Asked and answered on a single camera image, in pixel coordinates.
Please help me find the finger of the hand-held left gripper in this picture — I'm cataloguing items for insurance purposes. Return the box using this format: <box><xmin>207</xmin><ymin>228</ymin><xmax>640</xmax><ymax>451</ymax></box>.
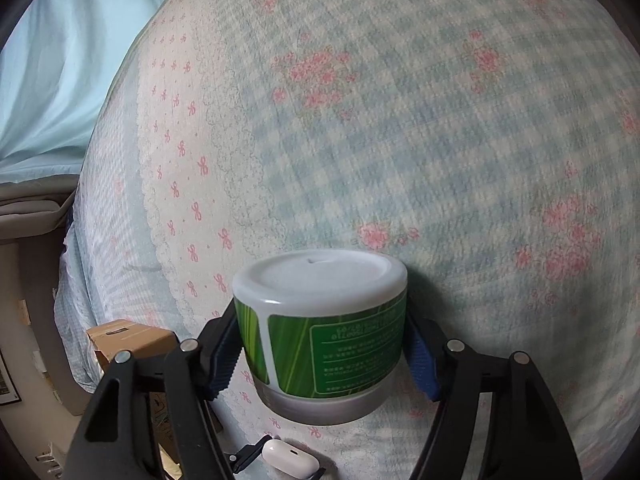
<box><xmin>227</xmin><ymin>434</ymin><xmax>273</xmax><ymax>474</ymax></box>

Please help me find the grey-brown curtain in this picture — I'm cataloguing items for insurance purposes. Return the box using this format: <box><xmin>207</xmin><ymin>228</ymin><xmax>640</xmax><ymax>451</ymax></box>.
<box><xmin>0</xmin><ymin>175</ymin><xmax>78</xmax><ymax>235</ymax></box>

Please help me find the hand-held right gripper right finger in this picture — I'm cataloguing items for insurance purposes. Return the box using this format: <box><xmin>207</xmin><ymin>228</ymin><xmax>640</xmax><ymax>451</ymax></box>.
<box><xmin>403</xmin><ymin>310</ymin><xmax>583</xmax><ymax>480</ymax></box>

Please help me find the light blue hanging cloth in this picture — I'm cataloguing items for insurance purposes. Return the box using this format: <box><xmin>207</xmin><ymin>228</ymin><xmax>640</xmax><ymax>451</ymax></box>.
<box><xmin>0</xmin><ymin>0</ymin><xmax>201</xmax><ymax>186</ymax></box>

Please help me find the white earbuds case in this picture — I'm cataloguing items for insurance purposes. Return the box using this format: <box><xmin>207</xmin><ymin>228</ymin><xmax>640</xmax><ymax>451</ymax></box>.
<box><xmin>262</xmin><ymin>438</ymin><xmax>326</xmax><ymax>480</ymax></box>

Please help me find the framed wall picture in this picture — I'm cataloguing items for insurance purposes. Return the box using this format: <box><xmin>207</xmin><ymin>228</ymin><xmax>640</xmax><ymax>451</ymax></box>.
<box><xmin>0</xmin><ymin>350</ymin><xmax>22</xmax><ymax>406</ymax></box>

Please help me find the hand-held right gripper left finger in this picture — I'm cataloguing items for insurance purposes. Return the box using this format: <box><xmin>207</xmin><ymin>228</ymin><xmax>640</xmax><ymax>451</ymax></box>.
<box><xmin>65</xmin><ymin>304</ymin><xmax>247</xmax><ymax>480</ymax></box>

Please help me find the cardboard box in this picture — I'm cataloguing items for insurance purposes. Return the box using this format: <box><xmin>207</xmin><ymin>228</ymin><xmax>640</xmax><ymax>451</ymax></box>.
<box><xmin>86</xmin><ymin>318</ymin><xmax>223</xmax><ymax>480</ymax></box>

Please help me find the green label white jar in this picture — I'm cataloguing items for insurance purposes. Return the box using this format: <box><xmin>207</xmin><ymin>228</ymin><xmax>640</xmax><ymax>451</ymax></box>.
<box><xmin>231</xmin><ymin>251</ymin><xmax>408</xmax><ymax>422</ymax></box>

